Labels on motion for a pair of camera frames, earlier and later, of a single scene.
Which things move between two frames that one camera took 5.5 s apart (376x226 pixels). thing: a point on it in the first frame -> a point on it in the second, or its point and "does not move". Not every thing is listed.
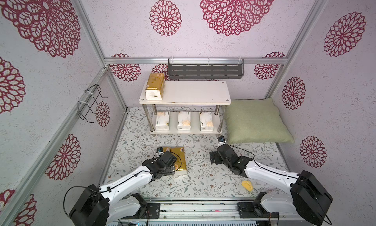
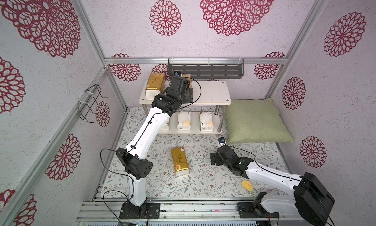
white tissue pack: x=206 y=121 does not move
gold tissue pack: x=166 y=148 -> x=188 y=76
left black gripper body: x=169 y=171 -> x=187 y=97
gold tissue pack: x=155 y=88 does not move
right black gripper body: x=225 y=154 does not move
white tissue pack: x=184 y=121 does not move
